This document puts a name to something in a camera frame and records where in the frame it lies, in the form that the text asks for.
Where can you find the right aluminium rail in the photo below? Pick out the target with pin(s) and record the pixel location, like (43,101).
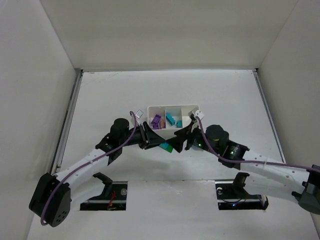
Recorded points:
(268,112)

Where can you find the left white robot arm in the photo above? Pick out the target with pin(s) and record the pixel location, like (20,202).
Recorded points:
(52,197)

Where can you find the aluminium rail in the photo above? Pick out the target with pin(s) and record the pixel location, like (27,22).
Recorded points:
(66,125)
(268,112)

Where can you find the white three-compartment tray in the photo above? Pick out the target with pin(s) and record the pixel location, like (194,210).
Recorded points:
(178,112)

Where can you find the purple lego plate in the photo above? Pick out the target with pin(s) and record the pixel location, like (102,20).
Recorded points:
(156,120)

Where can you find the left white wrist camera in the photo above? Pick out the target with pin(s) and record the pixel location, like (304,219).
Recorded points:
(138,114)

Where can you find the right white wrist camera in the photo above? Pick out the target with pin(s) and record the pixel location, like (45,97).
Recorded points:
(195,114)

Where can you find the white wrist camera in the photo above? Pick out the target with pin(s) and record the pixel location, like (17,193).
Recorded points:
(195,114)
(138,114)

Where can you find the purple curved lego brick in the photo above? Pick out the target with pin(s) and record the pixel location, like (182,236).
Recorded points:
(155,126)

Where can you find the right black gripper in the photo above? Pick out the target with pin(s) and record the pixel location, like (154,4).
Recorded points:
(188,138)

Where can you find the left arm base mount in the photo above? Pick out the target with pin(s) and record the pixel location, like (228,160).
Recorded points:
(112,197)

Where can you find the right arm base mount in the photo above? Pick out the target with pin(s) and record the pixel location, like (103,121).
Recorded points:
(231,195)

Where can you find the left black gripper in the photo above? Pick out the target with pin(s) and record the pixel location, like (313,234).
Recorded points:
(144,135)

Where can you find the small teal lego brick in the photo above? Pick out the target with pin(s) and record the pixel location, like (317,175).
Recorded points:
(179,124)

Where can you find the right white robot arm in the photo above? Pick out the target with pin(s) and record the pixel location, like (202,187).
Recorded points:
(257,178)

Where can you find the left aluminium rail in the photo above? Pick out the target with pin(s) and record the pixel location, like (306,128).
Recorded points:
(66,125)

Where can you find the green lego plate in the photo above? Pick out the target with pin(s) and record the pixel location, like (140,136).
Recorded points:
(169,149)

